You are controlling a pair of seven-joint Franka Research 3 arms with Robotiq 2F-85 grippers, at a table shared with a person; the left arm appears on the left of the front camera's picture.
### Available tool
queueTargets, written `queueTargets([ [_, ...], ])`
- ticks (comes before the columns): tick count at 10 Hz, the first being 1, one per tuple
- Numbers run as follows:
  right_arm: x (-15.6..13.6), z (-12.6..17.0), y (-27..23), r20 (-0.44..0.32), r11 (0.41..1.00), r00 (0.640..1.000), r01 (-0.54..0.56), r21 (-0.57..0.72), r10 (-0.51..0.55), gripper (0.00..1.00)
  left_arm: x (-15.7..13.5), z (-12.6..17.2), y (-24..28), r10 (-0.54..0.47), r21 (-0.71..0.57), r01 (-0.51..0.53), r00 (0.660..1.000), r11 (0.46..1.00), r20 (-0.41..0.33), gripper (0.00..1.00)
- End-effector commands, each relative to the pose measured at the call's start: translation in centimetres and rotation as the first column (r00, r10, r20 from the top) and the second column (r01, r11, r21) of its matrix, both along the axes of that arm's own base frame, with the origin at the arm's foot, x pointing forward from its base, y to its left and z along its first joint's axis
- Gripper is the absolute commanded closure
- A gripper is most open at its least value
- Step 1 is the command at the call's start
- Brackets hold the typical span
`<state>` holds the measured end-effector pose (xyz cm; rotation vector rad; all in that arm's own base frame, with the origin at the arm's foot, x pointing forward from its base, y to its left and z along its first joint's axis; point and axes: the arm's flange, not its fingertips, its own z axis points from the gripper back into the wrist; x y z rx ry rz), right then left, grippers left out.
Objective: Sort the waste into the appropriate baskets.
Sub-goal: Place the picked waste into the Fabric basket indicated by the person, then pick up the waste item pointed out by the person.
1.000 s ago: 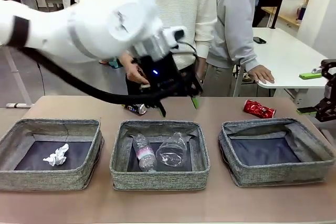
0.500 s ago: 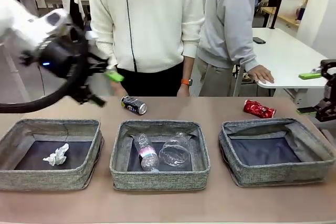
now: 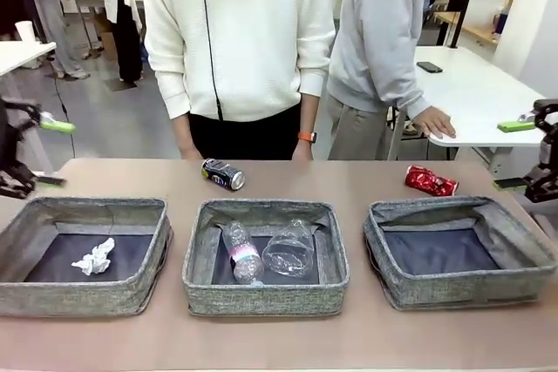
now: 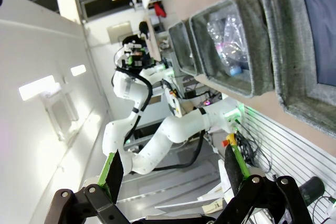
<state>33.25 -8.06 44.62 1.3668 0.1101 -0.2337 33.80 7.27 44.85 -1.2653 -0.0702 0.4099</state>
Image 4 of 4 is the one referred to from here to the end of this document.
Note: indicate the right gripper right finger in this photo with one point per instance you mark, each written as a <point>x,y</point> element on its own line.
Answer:
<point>265,200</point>

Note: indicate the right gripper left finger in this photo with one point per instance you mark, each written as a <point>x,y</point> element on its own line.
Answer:
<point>86,205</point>

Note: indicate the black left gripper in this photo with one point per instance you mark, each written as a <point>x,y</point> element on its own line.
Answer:
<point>135,56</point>

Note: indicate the clear crushed plastic cup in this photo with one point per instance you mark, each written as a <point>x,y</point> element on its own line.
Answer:
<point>223,28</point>

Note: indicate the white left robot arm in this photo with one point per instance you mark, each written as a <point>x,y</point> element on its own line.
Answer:
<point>157,134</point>

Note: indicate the grey fabric basket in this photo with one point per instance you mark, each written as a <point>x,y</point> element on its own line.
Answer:
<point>291,51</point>
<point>181,48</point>
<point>258,51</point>

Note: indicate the white side desk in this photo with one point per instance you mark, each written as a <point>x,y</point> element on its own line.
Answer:
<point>147,3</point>

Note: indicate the red emergency stop button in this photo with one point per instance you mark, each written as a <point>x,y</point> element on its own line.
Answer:
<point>228,140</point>

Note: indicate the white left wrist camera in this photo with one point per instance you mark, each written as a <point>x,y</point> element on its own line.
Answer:
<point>133,46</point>

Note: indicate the aluminium rail panel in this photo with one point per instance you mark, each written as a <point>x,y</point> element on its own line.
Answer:
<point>288,150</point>

